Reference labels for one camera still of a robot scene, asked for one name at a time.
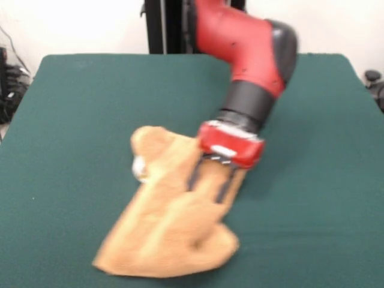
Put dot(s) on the tan terry towel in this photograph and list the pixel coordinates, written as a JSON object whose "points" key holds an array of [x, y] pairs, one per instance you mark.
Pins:
{"points": [[168, 225]]}

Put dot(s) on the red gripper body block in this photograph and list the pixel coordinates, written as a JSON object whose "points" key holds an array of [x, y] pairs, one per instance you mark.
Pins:
{"points": [[234, 147]]}

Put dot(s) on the dark green table cloth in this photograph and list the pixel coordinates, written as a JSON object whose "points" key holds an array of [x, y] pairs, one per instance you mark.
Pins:
{"points": [[300, 210]]}

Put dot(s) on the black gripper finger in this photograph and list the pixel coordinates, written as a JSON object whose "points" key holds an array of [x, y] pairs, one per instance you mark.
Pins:
{"points": [[225, 187], [195, 177]]}

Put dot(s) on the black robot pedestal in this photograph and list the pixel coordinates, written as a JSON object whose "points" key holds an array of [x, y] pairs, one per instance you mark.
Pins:
{"points": [[156, 30]]}

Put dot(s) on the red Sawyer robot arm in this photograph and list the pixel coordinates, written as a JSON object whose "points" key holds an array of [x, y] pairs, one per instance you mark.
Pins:
{"points": [[246, 45]]}

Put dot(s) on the grey chair base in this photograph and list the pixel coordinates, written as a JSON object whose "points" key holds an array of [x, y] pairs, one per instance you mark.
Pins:
{"points": [[372, 76]]}

